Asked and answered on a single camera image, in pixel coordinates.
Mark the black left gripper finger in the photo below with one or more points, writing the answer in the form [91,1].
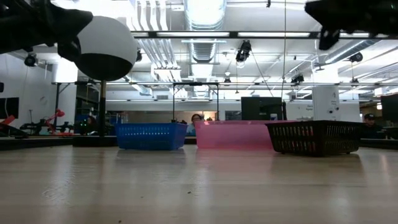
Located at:
[77,23]
[69,49]

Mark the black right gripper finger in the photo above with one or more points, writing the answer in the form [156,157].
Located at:
[329,39]
[317,12]

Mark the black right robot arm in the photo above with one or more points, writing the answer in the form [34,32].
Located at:
[387,15]

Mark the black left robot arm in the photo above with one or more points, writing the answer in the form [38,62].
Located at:
[15,25]

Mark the pink translucent plastic bin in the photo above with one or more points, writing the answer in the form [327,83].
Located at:
[231,135]

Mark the white globe lamp black stand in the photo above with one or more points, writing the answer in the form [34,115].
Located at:
[107,49]

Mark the white square pillar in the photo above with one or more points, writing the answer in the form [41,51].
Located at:
[326,104]

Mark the dark monitor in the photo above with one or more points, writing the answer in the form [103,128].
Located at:
[390,107]

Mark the black computer monitor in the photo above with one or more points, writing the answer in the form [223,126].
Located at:
[261,109]

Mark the black plastic basket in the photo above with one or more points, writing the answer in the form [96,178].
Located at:
[326,137]

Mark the person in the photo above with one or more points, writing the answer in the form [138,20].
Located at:
[194,123]
[371,127]

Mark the blue plastic basket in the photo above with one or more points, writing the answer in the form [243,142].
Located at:
[150,136]

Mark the black round ceiling camera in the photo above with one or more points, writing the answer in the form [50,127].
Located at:
[356,57]
[30,59]

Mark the black hanging ceiling camera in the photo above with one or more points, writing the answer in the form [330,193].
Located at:
[243,51]
[298,78]

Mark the dark wall screen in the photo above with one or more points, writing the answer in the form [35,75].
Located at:
[8,107]

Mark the black overhead frame beam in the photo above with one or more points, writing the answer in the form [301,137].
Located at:
[236,34]

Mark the black aluminium table frame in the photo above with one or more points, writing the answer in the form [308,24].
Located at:
[37,142]

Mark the silver ventilation duct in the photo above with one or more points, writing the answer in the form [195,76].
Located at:
[203,18]

